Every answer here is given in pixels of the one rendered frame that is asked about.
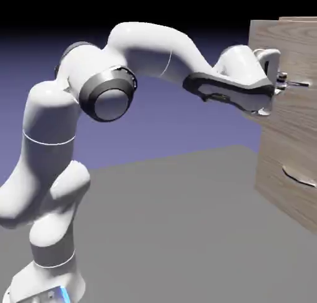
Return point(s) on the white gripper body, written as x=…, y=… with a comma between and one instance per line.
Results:
x=274, y=60

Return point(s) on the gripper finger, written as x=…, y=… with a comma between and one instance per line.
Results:
x=280, y=87
x=282, y=76

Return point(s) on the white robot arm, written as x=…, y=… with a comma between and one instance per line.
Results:
x=49, y=159

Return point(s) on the light wood cabinet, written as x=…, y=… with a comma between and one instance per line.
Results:
x=297, y=18

